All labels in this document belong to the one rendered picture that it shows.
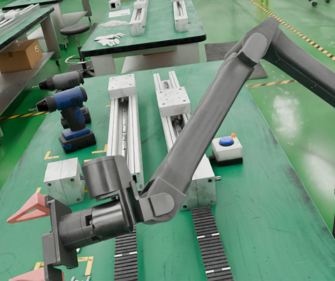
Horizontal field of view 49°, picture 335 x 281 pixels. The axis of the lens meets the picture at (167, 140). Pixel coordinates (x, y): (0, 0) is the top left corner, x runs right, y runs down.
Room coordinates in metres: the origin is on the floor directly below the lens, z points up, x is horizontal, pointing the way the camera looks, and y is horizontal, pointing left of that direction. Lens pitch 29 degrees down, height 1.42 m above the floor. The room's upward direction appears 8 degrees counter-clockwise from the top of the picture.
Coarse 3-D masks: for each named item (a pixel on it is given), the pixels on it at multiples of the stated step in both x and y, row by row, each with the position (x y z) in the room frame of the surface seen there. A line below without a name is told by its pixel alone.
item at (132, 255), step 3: (135, 252) 0.60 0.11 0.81; (117, 255) 0.60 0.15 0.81; (120, 255) 0.59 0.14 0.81; (123, 255) 0.59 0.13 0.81; (126, 255) 0.59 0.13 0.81; (129, 255) 0.59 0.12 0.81; (132, 255) 0.59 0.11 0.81; (135, 255) 0.59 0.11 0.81; (117, 258) 0.59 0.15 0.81; (120, 258) 0.59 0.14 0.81; (123, 258) 0.58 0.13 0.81; (126, 258) 0.58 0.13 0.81; (129, 258) 0.58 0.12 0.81; (132, 258) 0.58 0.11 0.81; (135, 258) 0.58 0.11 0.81
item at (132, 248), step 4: (120, 248) 0.62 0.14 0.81; (124, 248) 0.61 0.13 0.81; (128, 248) 0.61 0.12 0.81; (132, 248) 0.61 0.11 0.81; (136, 248) 0.61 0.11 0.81; (116, 252) 0.61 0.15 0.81; (120, 252) 0.60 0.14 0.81; (124, 252) 0.60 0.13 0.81; (128, 252) 0.60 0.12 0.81; (132, 252) 0.60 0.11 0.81
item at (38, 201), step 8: (32, 200) 0.48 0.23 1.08; (40, 200) 0.49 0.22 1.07; (48, 200) 0.50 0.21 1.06; (24, 208) 0.48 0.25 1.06; (32, 208) 0.48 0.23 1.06; (40, 208) 0.49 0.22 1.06; (48, 208) 0.49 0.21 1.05; (16, 216) 0.48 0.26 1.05; (24, 216) 0.50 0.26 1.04; (32, 216) 0.50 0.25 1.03; (40, 216) 0.50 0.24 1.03
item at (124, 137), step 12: (132, 96) 1.40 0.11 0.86; (120, 108) 1.39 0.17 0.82; (132, 108) 1.28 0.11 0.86; (120, 120) 1.27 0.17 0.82; (132, 120) 1.17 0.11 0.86; (120, 132) 1.18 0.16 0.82; (132, 132) 1.08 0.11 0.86; (108, 144) 1.02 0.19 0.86; (120, 144) 1.08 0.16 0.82; (132, 144) 1.00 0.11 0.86; (132, 156) 0.93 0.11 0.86; (132, 168) 0.86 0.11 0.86
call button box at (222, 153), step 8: (216, 144) 0.97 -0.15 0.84; (232, 144) 0.95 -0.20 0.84; (240, 144) 0.94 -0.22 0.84; (216, 152) 0.93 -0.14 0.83; (224, 152) 0.93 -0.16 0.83; (232, 152) 0.93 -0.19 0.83; (240, 152) 0.93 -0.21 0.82; (216, 160) 0.94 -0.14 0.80; (224, 160) 0.93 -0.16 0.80; (232, 160) 0.93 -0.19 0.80; (240, 160) 0.93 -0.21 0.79
